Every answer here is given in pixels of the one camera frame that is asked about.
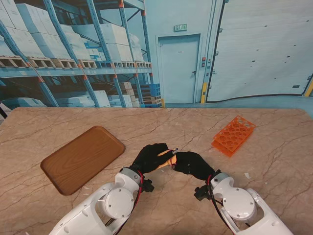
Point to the small white paper scrap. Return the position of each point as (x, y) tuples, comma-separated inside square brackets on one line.
[(247, 175)]

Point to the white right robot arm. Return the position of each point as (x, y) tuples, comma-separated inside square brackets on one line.
[(244, 205)]

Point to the yellow cloth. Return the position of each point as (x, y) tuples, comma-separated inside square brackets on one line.
[(171, 160)]

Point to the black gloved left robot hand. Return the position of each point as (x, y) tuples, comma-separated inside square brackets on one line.
[(149, 159)]

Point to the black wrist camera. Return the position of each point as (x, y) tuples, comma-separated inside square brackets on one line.
[(148, 185), (202, 193)]

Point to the dark purple glass rod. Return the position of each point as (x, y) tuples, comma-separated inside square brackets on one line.
[(175, 149)]

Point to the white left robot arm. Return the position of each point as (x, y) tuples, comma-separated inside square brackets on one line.
[(102, 210)]

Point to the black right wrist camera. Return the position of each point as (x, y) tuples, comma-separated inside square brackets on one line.
[(202, 193)]

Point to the orange test tube rack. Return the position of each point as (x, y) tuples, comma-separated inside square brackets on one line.
[(234, 137)]

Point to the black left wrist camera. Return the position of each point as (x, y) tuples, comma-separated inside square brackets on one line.
[(148, 185)]

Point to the printed warehouse backdrop banner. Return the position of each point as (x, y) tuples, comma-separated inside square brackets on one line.
[(156, 49)]

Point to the brown wooden tray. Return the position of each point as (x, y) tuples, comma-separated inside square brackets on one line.
[(80, 156)]

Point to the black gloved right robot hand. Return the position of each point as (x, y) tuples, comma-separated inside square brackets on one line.
[(193, 164)]

